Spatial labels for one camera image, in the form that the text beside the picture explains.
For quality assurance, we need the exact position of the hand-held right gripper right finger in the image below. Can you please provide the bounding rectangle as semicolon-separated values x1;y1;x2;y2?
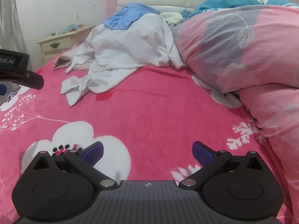
179;141;264;190

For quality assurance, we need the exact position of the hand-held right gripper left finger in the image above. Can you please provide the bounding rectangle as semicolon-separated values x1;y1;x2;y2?
32;141;115;189

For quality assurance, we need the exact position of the white button shirt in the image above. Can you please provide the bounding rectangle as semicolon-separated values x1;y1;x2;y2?
60;13;187;106

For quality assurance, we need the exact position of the checked beige cardigan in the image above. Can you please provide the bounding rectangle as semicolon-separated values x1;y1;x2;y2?
53;41;94;71

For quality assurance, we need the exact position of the grey curtain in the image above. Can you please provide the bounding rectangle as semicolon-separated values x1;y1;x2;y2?
0;0;27;52

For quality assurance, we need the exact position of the cream nightstand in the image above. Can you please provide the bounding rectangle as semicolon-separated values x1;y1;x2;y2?
37;26;96;63

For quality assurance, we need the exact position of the teal paper piece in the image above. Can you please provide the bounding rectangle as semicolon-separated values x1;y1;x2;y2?
61;23;78;32

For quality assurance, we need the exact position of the pale pink floral duvet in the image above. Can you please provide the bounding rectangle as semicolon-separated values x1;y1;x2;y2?
173;4;299;217

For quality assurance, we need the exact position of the blue shirt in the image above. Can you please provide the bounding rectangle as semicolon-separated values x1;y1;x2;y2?
103;3;161;31

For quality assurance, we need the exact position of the cream garment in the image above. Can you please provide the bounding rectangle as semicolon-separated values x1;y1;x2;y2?
160;11;185;26

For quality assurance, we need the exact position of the light blue knit garment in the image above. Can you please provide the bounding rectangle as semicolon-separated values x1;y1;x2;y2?
180;8;195;19

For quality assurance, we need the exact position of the teal blanket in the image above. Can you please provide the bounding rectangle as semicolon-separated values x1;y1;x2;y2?
193;0;298;18

